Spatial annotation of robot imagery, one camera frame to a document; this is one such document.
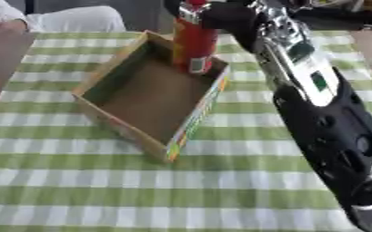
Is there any person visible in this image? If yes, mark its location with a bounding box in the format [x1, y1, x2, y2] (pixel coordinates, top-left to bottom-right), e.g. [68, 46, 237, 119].
[0, 0, 129, 34]

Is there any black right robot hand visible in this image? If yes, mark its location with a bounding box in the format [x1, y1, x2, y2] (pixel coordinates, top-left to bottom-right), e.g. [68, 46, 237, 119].
[163, 0, 272, 53]

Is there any red bottle with silver cap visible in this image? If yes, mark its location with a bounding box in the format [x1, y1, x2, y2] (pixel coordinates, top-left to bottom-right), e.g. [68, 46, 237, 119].
[170, 0, 220, 75]

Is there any open tan cardboard box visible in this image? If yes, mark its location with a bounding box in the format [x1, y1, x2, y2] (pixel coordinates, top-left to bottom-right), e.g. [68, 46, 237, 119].
[70, 30, 232, 163]

